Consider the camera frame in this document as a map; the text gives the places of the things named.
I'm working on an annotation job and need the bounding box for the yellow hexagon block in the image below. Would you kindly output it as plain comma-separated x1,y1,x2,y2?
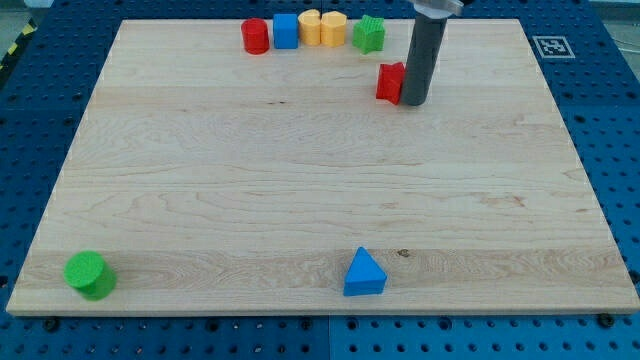
321,11,347,47

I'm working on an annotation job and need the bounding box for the blue cube block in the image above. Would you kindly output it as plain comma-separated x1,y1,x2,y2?
272,13,299,49

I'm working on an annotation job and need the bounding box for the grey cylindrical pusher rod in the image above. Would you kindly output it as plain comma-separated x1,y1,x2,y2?
401,13,447,106

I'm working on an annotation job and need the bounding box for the green star block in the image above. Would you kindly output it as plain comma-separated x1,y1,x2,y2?
352,15,386,54

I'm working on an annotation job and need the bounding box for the white fiducial marker tag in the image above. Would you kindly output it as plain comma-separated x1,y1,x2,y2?
532,35,575,59

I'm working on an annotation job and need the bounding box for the red cylinder block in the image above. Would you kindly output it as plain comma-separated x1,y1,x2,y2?
241,18,270,55

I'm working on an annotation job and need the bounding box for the red star block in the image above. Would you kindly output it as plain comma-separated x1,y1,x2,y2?
376,62,405,105

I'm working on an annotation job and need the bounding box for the blue triangle block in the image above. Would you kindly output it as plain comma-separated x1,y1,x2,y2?
343,247,387,296

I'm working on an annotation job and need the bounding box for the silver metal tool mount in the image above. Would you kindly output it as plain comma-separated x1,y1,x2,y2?
409,0,464,19

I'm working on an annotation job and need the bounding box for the green cylinder block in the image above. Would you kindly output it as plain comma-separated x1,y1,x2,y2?
63,251,117,301

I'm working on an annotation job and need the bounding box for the wooden board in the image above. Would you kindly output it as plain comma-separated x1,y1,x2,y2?
7,19,639,317

